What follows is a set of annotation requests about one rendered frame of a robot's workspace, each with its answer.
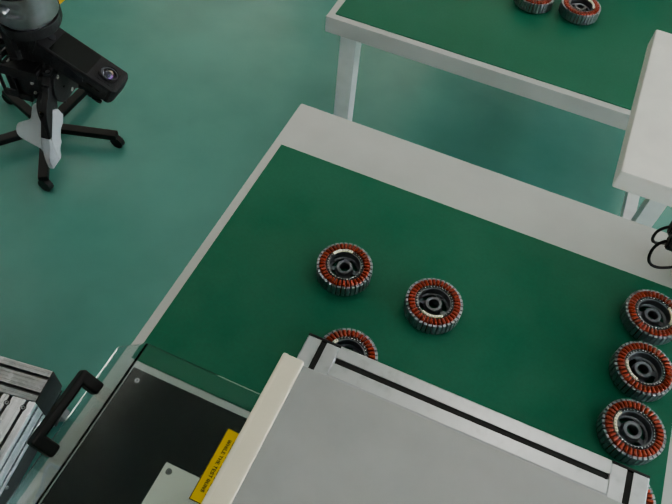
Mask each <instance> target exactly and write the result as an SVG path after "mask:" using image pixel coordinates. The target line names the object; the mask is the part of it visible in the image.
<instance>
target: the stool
mask: <svg viewBox="0 0 672 504"><path fill-rule="evenodd" d="M57 1H58V4H59V10H58V11H59V14H60V18H61V22H62V16H63V14H62V10H61V7H60V3H59V0H57ZM4 47H5V44H4V41H3V39H2V36H1V34H0V51H1V50H2V49H3V48H4ZM86 95H88V96H89V97H91V95H90V94H88V93H86V92H85V90H84V89H80V88H78V89H77V90H76V91H75V92H74V93H73V94H72V95H71V96H70V97H69V98H68V99H67V102H66V103H64V102H63V103H62V104H61V105H60V106H59V107H58V108H57V109H59V110H60V112H61V113H62V114H63V118H64V117H65V116H66V115H67V114H68V113H69V112H70V111H71V110H72V109H73V108H74V107H75V106H76V105H77V104H78V103H79V102H80V101H81V100H82V99H83V98H84V97H85V96H86ZM2 98H3V100H4V101H5V102H6V103H8V104H11V105H12V104H14V105H15V106H16V107H17V108H18V109H19V110H20V111H21V112H23V113H24V114H25V115H26V116H27V117H28V118H29V119H30V118H31V113H32V107H33V105H34V104H35V103H36V101H37V99H35V100H34V102H31V101H30V103H31V106H32V107H31V106H30V105H29V104H28V103H26V102H25V101H24V100H23V99H20V98H18V97H14V96H11V95H7V94H5V92H4V90H2ZM91 98H92V97H91ZM61 134H68V135H76V136H84V137H91V138H99V139H107V140H110V142H111V143H112V145H114V146H115V147H117V148H121V147H122V146H123V145H124V144H125V142H124V140H123V138H122V137H121V136H119V135H118V131H117V130H110V129H102V128H94V127H87V126H79V125H71V124H62V127H61ZM21 139H22V138H21V137H19V135H18V134H17V131H16V130H14V131H11V132H8V133H4V134H1V135H0V146H1V145H5V144H8V143H11V142H15V141H18V140H21ZM49 173H50V168H49V167H48V165H47V163H46V160H45V157H44V153H43V151H42V149H40V148H39V163H38V180H39V181H38V185H39V186H40V187H41V188H42V189H43V190H45V191H48V192H49V191H50V190H51V189H52V188H53V187H54V185H53V183H52V182H51V181H50V180H49Z"/></svg>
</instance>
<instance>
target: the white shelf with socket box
mask: <svg viewBox="0 0 672 504"><path fill-rule="evenodd" d="M612 186H613V187H615V188H618V189H621V190H624V191H627V192H630V193H632V194H635V195H638V196H641V197H644V198H647V199H650V200H653V201H655V202H658V203H661V204H664V205H667V206H670V207H672V34H670V33H667V32H664V31H660V30H656V31H655V32H654V34H653V36H652V38H651V40H650V42H649V43H648V46H647V50H646V54H645V58H644V61H643V65H642V69H641V73H640V77H639V81H638V85H637V89H636V93H635V97H634V101H633V105H632V109H631V113H630V116H629V120H628V124H627V128H626V132H625V136H624V140H623V144H622V148H621V152H620V156H619V160H618V164H617V167H616V171H615V175H614V179H613V183H612ZM665 229H667V233H668V235H669V236H668V237H667V239H666V240H662V241H660V242H657V241H655V240H654V238H655V236H656V235H657V233H659V232H660V231H662V230H665ZM651 242H652V243H654V244H655V245H654V246H653V247H652V248H651V250H650V251H649V253H648V256H647V262H648V264H649V265H650V266H651V267H653V268H656V269H671V276H672V266H656V265H654V264H652V263H651V255H652V253H653V251H654V249H655V248H656V247H657V246H659V245H664V247H665V249H666V250H669V251H671V252H672V221H671V223H670V224H669V226H664V227H661V228H659V229H658V230H656V231H655V232H654V233H653V235H652V237H651Z"/></svg>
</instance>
